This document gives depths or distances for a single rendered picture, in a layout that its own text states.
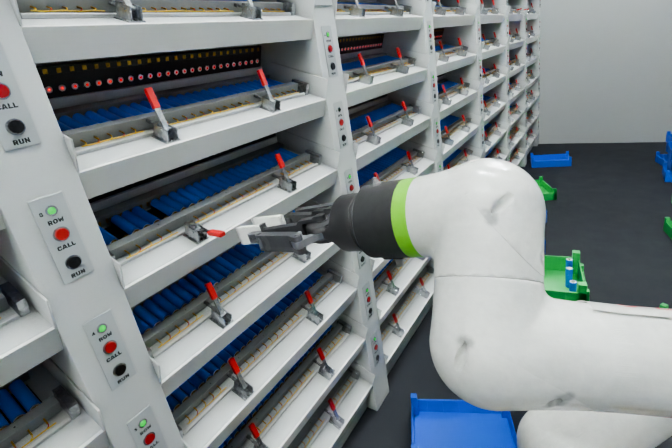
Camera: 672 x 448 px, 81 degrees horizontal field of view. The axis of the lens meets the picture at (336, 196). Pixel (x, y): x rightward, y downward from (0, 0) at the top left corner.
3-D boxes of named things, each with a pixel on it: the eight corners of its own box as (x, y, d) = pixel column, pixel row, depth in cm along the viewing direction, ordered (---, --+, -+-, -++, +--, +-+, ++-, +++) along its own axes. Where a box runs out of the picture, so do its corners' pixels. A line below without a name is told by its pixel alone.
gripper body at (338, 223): (361, 264, 47) (304, 264, 52) (392, 233, 53) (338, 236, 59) (343, 206, 45) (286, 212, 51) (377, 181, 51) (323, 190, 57)
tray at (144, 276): (335, 183, 108) (340, 152, 103) (127, 310, 62) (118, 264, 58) (280, 159, 117) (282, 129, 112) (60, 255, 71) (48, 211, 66)
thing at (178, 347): (345, 244, 114) (352, 204, 107) (163, 400, 68) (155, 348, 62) (291, 217, 123) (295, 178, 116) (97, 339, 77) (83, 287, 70)
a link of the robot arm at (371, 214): (414, 161, 48) (380, 187, 41) (437, 247, 50) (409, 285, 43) (373, 169, 51) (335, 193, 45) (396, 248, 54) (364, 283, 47)
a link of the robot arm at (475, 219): (552, 169, 42) (527, 131, 34) (561, 287, 39) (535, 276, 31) (432, 185, 51) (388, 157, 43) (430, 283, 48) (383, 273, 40)
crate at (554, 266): (578, 272, 124) (579, 250, 121) (585, 311, 107) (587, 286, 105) (478, 264, 137) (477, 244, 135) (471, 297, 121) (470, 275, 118)
